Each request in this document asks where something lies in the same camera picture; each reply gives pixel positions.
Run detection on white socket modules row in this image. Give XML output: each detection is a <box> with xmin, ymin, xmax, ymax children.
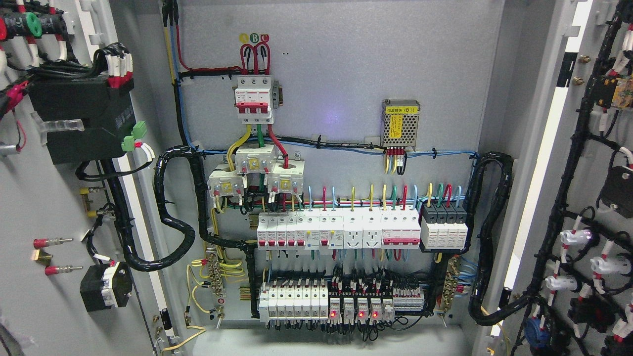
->
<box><xmin>343</xmin><ymin>208</ymin><xmax>382</xmax><ymax>249</ymax></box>

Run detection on black surge protector modules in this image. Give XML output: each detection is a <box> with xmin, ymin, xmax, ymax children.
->
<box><xmin>420</xmin><ymin>203</ymin><xmax>468</xmax><ymax>252</ymax></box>

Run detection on grey cabinet door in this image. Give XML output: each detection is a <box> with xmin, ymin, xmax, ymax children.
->
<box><xmin>470</xmin><ymin>0</ymin><xmax>632</xmax><ymax>356</ymax></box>
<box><xmin>0</xmin><ymin>0</ymin><xmax>180</xmax><ymax>356</ymax></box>

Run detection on white current transformer left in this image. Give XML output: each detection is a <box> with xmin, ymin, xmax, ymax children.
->
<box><xmin>208</xmin><ymin>164</ymin><xmax>246</xmax><ymax>197</ymax></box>

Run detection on white current transformer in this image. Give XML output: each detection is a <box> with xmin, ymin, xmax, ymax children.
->
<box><xmin>267</xmin><ymin>160</ymin><xmax>305</xmax><ymax>195</ymax></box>
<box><xmin>208</xmin><ymin>164</ymin><xmax>246</xmax><ymax>197</ymax></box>
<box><xmin>235</xmin><ymin>144</ymin><xmax>277</xmax><ymax>175</ymax></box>

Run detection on white current transformer top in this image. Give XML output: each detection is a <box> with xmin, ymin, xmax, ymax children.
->
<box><xmin>235</xmin><ymin>144</ymin><xmax>277</xmax><ymax>175</ymax></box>

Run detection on black wrapped cable harness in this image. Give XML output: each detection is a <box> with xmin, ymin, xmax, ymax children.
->
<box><xmin>467</xmin><ymin>152</ymin><xmax>515</xmax><ymax>326</ymax></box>
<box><xmin>101</xmin><ymin>145</ymin><xmax>258</xmax><ymax>272</ymax></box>

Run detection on white mini breakers row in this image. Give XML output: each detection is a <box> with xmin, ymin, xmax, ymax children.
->
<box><xmin>256</xmin><ymin>209</ymin><xmax>344</xmax><ymax>254</ymax></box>

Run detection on red white circuit breaker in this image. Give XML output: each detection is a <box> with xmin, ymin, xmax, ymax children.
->
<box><xmin>381</xmin><ymin>210</ymin><xmax>421</xmax><ymax>249</ymax></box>

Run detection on black wrapped right cable harness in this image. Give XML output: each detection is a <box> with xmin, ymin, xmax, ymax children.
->
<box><xmin>467</xmin><ymin>152</ymin><xmax>515</xmax><ymax>326</ymax></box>

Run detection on white lower terminal blocks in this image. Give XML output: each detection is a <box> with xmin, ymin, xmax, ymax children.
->
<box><xmin>258</xmin><ymin>278</ymin><xmax>330</xmax><ymax>324</ymax></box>

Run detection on white rotary selector switch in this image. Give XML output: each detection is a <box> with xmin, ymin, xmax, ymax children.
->
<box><xmin>81</xmin><ymin>262</ymin><xmax>133</xmax><ymax>312</ymax></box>

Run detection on relay terminal block row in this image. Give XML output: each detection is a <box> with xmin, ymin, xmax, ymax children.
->
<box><xmin>326</xmin><ymin>270</ymin><xmax>425</xmax><ymax>329</ymax></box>

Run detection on black wrapped left cable harness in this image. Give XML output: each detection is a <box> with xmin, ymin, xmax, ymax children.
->
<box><xmin>101</xmin><ymin>145</ymin><xmax>258</xmax><ymax>272</ymax></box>

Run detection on black digital power meter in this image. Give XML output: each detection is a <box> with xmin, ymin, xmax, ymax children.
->
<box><xmin>29</xmin><ymin>75</ymin><xmax>147</xmax><ymax>165</ymax></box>

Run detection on white current transformer right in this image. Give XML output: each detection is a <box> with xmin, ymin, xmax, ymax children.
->
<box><xmin>267</xmin><ymin>160</ymin><xmax>305</xmax><ymax>195</ymax></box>

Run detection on red white main breaker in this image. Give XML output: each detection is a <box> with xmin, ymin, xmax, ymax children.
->
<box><xmin>234</xmin><ymin>75</ymin><xmax>275</xmax><ymax>125</ymax></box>

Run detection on perforated metal power supply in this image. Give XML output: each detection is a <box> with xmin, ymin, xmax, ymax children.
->
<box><xmin>381</xmin><ymin>99</ymin><xmax>420</xmax><ymax>148</ymax></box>

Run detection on grey electrical cabinet body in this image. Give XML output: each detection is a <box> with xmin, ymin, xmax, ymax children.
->
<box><xmin>110</xmin><ymin>0</ymin><xmax>561</xmax><ymax>356</ymax></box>

